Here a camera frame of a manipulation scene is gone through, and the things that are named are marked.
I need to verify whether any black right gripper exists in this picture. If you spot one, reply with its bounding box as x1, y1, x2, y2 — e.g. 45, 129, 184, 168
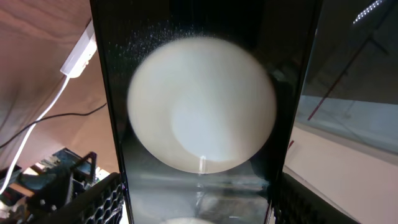
0, 147, 103, 224

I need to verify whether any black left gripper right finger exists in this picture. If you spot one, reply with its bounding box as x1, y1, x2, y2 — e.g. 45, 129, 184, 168
273, 174, 358, 224

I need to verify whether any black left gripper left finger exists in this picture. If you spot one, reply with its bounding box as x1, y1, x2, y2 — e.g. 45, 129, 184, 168
27, 172, 124, 224

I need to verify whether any black charging cable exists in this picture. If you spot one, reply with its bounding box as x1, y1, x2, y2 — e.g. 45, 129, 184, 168
0, 102, 108, 149

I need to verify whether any white power strip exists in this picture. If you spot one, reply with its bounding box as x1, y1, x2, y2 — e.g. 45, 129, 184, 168
60, 20, 97, 78

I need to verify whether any white power strip cord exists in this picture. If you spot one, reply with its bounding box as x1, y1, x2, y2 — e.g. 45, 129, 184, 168
0, 75, 72, 195

